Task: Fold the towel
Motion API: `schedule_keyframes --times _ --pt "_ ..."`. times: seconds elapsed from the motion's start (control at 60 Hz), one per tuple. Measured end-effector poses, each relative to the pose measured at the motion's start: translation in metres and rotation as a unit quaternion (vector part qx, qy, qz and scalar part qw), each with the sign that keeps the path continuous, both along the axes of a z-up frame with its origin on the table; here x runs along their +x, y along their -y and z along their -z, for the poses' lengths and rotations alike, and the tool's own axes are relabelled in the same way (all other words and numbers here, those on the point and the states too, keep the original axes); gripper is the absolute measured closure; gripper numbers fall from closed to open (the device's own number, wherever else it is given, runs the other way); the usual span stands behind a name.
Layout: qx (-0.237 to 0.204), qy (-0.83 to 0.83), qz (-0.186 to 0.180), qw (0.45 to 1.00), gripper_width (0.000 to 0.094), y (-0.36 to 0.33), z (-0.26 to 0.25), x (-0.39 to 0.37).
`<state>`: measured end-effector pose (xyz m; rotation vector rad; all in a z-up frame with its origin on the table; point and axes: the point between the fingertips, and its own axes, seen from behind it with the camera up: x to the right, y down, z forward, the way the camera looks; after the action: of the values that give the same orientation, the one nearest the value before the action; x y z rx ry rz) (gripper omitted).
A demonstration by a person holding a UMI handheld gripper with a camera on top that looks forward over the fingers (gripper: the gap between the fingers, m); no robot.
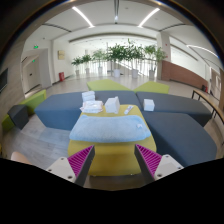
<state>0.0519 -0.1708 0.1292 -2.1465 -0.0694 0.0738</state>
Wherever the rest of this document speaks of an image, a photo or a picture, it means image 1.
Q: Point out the yellow ottoman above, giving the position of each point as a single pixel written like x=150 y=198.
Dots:
x=113 y=159

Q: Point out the green bench far left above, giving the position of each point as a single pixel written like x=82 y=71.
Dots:
x=31 y=102

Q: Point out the wooden bench with black frame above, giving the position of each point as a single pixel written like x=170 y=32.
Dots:
x=216 y=111

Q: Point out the large potted plant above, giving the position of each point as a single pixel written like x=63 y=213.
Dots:
x=134 y=54
x=116 y=54

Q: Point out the white box on sofa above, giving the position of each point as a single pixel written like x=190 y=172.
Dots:
x=148 y=104

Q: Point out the potted plant far left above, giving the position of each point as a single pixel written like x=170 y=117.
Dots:
x=77 y=61

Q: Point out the blue-grey right rear sofa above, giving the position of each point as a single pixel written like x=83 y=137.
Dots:
x=177 y=104

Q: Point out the brown reception counter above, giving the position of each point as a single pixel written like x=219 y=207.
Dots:
x=180 y=74

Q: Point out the green ottoman rear left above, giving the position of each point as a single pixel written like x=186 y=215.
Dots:
x=104 y=85

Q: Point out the white tissue box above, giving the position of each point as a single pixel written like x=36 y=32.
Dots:
x=112 y=105

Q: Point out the blue-grey left sofa bench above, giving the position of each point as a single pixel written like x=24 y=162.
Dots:
x=61 y=111

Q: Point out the light blue towel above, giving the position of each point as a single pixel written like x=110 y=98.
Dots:
x=110 y=129

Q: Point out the blue-grey sofa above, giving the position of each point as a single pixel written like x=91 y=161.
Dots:
x=180 y=136
x=177 y=104

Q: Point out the wall mounted black screen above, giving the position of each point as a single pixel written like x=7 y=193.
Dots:
x=3 y=79

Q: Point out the dark grey cube stool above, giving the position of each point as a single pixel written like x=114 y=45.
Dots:
x=19 y=116

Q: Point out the green ottoman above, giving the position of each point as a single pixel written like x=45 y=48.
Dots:
x=154 y=87
x=104 y=85

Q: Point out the white folded cloth stack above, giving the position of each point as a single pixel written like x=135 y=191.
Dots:
x=88 y=96

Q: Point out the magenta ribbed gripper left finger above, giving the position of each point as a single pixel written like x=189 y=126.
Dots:
x=74 y=168

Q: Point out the white folded towels pile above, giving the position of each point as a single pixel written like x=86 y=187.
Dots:
x=92 y=107

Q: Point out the red bin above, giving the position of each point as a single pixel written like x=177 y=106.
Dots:
x=61 y=76

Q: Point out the white remote control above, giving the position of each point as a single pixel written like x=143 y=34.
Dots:
x=129 y=108

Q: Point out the green ottoman rear right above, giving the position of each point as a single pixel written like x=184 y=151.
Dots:
x=154 y=87

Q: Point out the yellow wall picture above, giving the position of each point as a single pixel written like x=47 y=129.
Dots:
x=61 y=55

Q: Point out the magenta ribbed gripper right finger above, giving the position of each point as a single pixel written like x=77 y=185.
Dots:
x=153 y=165

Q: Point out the large potted plant centre right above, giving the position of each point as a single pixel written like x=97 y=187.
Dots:
x=134 y=54

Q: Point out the blue-grey right front sofa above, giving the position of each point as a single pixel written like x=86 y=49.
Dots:
x=180 y=136

